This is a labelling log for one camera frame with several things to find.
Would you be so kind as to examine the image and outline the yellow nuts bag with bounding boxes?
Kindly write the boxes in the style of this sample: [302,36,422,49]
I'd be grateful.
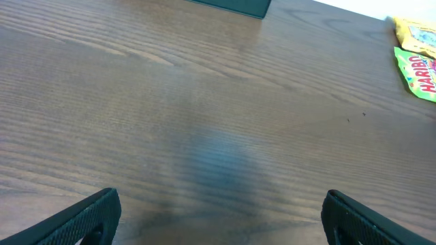
[393,17,435,58]

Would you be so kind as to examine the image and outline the green Haribo gummy bag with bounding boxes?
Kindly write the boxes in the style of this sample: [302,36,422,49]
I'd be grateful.
[394,47,436,102]

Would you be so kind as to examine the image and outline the black box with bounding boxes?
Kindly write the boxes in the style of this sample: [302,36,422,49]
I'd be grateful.
[189,0,271,19]

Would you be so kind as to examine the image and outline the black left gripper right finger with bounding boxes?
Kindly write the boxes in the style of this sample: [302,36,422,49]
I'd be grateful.
[321,189,435,245]

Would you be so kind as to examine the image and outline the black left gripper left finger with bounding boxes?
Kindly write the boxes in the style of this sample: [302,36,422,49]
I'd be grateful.
[1,188,121,245]

